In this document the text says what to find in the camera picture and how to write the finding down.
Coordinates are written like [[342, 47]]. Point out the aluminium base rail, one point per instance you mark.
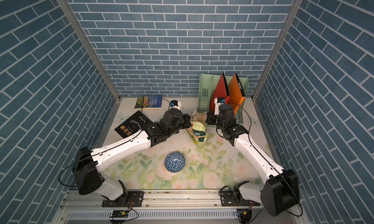
[[158, 207]]

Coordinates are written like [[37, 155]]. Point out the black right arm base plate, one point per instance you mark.
[[232, 197]]

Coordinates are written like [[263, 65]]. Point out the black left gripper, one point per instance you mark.
[[186, 122]]

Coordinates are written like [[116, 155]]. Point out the green oats bag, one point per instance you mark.
[[197, 131]]

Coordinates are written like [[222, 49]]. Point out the black Murphy's law book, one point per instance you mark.
[[138, 121]]

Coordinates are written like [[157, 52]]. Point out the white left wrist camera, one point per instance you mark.
[[175, 104]]

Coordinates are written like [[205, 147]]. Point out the mint green file rack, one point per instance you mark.
[[206, 90]]

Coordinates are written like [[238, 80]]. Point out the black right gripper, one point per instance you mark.
[[211, 115]]

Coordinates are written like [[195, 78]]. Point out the red binder folder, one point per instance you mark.
[[220, 91]]

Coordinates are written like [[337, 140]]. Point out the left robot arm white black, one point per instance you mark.
[[90, 165]]

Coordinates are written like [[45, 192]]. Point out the blue patterned ceramic bowl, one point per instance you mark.
[[174, 162]]

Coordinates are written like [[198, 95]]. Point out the blue Animal Farm book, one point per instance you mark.
[[148, 102]]

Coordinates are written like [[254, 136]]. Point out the small black controller board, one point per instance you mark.
[[121, 214]]

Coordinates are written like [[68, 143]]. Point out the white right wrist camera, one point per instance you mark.
[[218, 102]]

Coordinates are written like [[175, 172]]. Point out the orange binder folder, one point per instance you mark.
[[237, 95]]

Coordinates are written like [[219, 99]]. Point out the floral printed table mat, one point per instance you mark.
[[211, 167]]

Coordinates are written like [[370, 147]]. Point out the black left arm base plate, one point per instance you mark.
[[127, 199]]

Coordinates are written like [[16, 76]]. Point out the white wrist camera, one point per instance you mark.
[[175, 104], [218, 102]]

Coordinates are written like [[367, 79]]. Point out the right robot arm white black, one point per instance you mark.
[[280, 191]]

